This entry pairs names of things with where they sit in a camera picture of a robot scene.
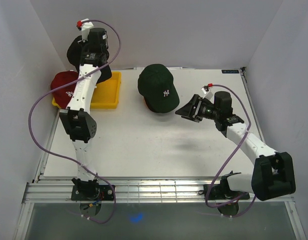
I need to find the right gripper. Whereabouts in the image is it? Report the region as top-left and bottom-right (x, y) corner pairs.
(174, 94), (219, 123)

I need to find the black cap gold logo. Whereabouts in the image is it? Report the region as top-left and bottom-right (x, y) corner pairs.
(144, 98), (158, 113)

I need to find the dark green NY cap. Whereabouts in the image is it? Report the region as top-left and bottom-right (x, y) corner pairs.
(137, 63), (180, 114)

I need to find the black NY cap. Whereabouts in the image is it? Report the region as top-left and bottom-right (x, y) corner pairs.
(67, 35), (112, 84)

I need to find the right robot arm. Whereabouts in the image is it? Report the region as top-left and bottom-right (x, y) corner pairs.
(175, 91), (296, 201)

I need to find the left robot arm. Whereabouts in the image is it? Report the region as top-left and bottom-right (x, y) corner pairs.
(60, 27), (112, 200)

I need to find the yellow plastic tray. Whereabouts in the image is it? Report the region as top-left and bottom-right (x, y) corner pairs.
(52, 71), (121, 109)

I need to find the red LA cap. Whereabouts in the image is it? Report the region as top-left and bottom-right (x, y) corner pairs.
(51, 71), (79, 109)

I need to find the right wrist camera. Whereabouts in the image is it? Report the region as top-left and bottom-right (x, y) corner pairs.
(201, 83), (214, 100)

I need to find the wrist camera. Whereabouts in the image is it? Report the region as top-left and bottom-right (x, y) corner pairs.
(201, 83), (214, 100)
(77, 18), (94, 42)

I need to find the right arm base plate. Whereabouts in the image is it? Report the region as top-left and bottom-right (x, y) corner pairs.
(208, 184), (250, 201)

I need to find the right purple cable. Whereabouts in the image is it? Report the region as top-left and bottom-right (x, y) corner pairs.
(205, 83), (257, 219)

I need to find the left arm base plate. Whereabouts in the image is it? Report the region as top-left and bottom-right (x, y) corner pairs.
(70, 184), (114, 201)

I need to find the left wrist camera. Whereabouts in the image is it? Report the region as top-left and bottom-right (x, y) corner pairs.
(77, 18), (94, 42)

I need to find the aluminium rail frame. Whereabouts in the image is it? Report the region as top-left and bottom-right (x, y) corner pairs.
(14, 67), (306, 240)

